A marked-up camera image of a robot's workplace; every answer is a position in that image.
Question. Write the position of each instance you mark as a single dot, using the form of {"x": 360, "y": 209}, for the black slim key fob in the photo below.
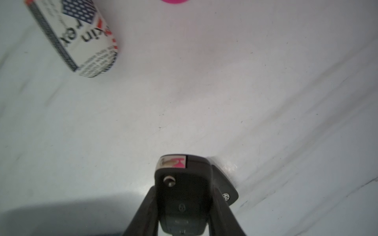
{"x": 183, "y": 190}

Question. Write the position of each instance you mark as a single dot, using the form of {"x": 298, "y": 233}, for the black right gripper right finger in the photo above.
{"x": 222, "y": 221}

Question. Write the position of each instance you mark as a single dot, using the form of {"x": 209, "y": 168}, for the flag print can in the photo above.
{"x": 78, "y": 33}

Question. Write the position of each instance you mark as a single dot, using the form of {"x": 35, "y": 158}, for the black VW key fob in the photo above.
{"x": 224, "y": 185}

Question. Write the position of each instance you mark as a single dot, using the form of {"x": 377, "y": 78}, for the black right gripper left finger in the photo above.
{"x": 145, "y": 221}

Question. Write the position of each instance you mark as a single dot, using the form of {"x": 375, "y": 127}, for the pink plastic goblet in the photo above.
{"x": 174, "y": 2}

